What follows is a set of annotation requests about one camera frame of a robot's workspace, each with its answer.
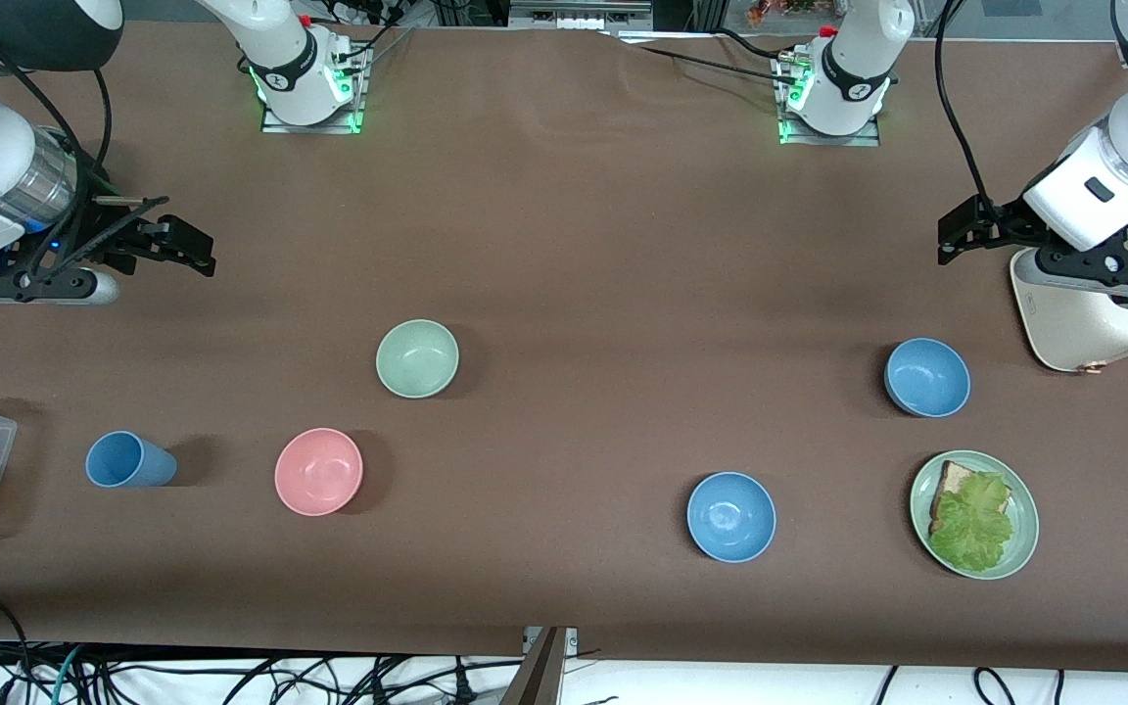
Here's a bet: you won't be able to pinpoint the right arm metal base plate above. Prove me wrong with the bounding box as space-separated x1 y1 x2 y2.
258 47 370 136

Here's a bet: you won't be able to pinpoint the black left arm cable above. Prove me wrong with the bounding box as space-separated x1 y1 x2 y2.
933 0 1002 221

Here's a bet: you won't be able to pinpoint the bread slice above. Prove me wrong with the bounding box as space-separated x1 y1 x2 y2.
929 460 980 535

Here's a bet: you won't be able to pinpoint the dark metal post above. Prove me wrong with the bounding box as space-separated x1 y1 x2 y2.
500 627 571 705

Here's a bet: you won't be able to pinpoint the cream white toaster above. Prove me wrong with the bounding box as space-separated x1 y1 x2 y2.
1010 245 1128 374

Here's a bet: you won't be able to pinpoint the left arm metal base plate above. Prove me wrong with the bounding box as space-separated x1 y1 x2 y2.
775 54 884 149

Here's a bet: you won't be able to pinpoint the blue bowl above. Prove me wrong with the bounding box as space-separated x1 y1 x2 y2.
884 338 971 418
686 472 777 564

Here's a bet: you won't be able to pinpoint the pink bowl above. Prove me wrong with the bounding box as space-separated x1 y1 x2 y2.
274 428 364 517

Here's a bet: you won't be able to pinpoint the black cable on mat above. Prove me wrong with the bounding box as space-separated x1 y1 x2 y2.
716 27 785 62
634 44 800 87

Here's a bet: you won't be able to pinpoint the colourful background items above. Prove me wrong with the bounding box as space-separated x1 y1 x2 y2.
745 0 822 26

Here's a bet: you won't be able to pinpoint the pale green bowl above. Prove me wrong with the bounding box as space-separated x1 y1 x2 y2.
376 319 460 400

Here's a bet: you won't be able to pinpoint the pale green plate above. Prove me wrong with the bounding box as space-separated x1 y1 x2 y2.
910 450 1041 581

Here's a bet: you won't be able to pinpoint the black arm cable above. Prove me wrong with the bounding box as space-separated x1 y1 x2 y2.
0 29 117 280
933 0 1002 221

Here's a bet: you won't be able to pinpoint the green lettuce leaf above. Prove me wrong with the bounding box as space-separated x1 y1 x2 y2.
928 472 1015 574

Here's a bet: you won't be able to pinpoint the brown table mat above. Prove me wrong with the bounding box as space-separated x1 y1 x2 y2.
0 22 1128 675

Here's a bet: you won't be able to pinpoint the teal floor cable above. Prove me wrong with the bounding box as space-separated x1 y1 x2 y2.
50 644 87 705

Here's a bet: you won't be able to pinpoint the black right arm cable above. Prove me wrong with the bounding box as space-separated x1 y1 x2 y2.
0 29 117 280

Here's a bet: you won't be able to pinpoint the blue plastic cup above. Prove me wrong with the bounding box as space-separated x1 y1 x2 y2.
85 431 178 489

